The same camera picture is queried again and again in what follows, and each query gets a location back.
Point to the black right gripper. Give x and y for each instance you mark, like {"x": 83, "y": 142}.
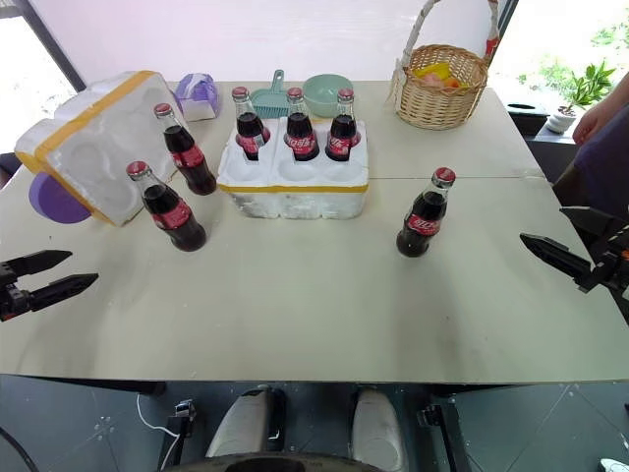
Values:
{"x": 616, "y": 260}

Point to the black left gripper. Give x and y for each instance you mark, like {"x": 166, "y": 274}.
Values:
{"x": 10, "y": 300}

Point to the person's bare forearm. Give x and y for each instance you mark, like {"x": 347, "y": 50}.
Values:
{"x": 620, "y": 93}

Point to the glass cola bottle red label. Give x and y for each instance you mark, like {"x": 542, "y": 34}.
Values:
{"x": 422, "y": 223}
{"x": 251, "y": 133}
{"x": 189, "y": 159}
{"x": 301, "y": 137}
{"x": 172, "y": 216}
{"x": 341, "y": 137}

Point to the white foam lid yellow tape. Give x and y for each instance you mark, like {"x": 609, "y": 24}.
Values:
{"x": 98, "y": 142}

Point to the white foam bottle tray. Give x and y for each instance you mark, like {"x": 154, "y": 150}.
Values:
{"x": 295, "y": 192}

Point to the person's bare hand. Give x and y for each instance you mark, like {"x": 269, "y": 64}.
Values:
{"x": 592, "y": 123}

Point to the purple round plastic bowl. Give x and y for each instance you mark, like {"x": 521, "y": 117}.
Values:
{"x": 51, "y": 201}

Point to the person's dark purple clothing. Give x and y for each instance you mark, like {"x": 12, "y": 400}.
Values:
{"x": 604, "y": 162}

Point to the green plant in white pot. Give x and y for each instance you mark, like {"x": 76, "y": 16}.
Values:
{"x": 585, "y": 91}

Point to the orange toy fruit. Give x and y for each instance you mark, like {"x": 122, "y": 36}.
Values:
{"x": 454, "y": 83}

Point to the pink toy fruit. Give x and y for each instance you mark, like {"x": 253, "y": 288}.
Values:
{"x": 431, "y": 79}

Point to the yellow toy fruit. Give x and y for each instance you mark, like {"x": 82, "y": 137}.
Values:
{"x": 432, "y": 70}

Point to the purple white tissue pack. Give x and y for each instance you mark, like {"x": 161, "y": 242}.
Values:
{"x": 196, "y": 96}

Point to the light teal object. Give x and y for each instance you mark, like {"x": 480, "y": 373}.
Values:
{"x": 615, "y": 465}

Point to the white rounded robot leg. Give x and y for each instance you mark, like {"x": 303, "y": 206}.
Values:
{"x": 243, "y": 423}
{"x": 376, "y": 428}

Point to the teal plastic dustpan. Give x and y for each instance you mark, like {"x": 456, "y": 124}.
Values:
{"x": 268, "y": 103}

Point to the mint green bowl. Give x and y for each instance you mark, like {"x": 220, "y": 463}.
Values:
{"x": 324, "y": 93}

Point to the dark rounded robot body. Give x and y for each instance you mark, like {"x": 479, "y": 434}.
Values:
{"x": 275, "y": 464}

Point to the black table leg bracket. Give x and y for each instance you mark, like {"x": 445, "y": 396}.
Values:
{"x": 182, "y": 425}
{"x": 444, "y": 432}

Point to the dark window frame post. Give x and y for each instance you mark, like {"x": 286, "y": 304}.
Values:
{"x": 506, "y": 17}
{"x": 49, "y": 44}

